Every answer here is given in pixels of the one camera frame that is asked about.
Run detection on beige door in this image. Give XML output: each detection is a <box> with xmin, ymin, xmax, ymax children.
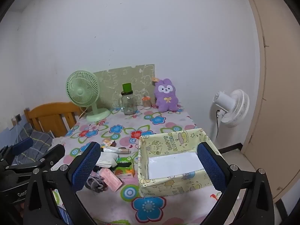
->
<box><xmin>239</xmin><ymin>0</ymin><xmax>300</xmax><ymax>203</ymax></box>

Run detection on black fan cable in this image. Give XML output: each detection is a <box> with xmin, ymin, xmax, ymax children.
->
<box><xmin>216</xmin><ymin>109</ymin><xmax>222</xmax><ymax>137</ymax></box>

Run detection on grey scrunchie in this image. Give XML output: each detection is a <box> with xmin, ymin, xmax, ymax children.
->
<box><xmin>85</xmin><ymin>176</ymin><xmax>109</xmax><ymax>193</ymax></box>

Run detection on yellow cartoon print storage box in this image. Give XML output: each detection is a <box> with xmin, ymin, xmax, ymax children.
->
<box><xmin>137</xmin><ymin>128</ymin><xmax>223</xmax><ymax>197</ymax></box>

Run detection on white standing fan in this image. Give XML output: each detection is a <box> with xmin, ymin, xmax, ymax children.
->
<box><xmin>210</xmin><ymin>89</ymin><xmax>250</xmax><ymax>146</ymax></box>

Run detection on beige fan cord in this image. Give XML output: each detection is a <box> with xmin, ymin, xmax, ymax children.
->
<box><xmin>78</xmin><ymin>106</ymin><xmax>91</xmax><ymax>120</ymax></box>

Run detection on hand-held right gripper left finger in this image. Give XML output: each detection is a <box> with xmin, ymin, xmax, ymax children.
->
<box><xmin>23</xmin><ymin>141</ymin><xmax>106</xmax><ymax>225</ymax></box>

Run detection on green tissue packet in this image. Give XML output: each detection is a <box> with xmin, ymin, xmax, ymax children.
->
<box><xmin>114</xmin><ymin>157</ymin><xmax>135</xmax><ymax>179</ymax></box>

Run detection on floral tablecloth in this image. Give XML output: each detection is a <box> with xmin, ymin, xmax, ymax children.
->
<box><xmin>50</xmin><ymin>103</ymin><xmax>225</xmax><ymax>225</ymax></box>

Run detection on wooden chair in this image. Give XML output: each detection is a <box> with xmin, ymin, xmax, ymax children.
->
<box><xmin>24</xmin><ymin>102</ymin><xmax>88</xmax><ymax>138</ymax></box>

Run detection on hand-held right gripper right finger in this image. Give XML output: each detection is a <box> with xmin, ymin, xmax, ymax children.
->
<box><xmin>196</xmin><ymin>141</ymin><xmax>275</xmax><ymax>225</ymax></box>

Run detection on green printed cardboard sheet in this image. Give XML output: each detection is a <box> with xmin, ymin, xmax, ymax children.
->
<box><xmin>93</xmin><ymin>64</ymin><xmax>155</xmax><ymax>109</ymax></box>

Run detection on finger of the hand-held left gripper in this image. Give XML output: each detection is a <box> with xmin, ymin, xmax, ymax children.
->
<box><xmin>0</xmin><ymin>137</ymin><xmax>34</xmax><ymax>167</ymax></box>
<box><xmin>5</xmin><ymin>144</ymin><xmax>66</xmax><ymax>176</ymax></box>

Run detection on pink packet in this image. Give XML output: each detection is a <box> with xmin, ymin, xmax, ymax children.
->
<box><xmin>100</xmin><ymin>169</ymin><xmax>123</xmax><ymax>192</ymax></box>

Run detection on green desk fan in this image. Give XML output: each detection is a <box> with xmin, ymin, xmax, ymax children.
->
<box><xmin>66</xmin><ymin>70</ymin><xmax>111</xmax><ymax>122</ymax></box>

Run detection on blue plaid bedding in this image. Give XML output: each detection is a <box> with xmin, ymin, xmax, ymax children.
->
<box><xmin>0</xmin><ymin>122</ymin><xmax>55</xmax><ymax>167</ymax></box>

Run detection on white tube with brown cap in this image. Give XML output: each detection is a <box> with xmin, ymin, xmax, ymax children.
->
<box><xmin>103</xmin><ymin>146</ymin><xmax>132</xmax><ymax>155</ymax></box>

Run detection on purple plush bunny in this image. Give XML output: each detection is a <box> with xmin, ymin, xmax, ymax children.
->
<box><xmin>152</xmin><ymin>77</ymin><xmax>180</xmax><ymax>112</ymax></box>

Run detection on glass jar with green lid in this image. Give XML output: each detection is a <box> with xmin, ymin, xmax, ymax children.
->
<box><xmin>115</xmin><ymin>83</ymin><xmax>137</xmax><ymax>116</ymax></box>

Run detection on small jar with orange lid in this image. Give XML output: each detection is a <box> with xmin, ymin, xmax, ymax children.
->
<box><xmin>142</xmin><ymin>95</ymin><xmax>152</xmax><ymax>109</ymax></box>

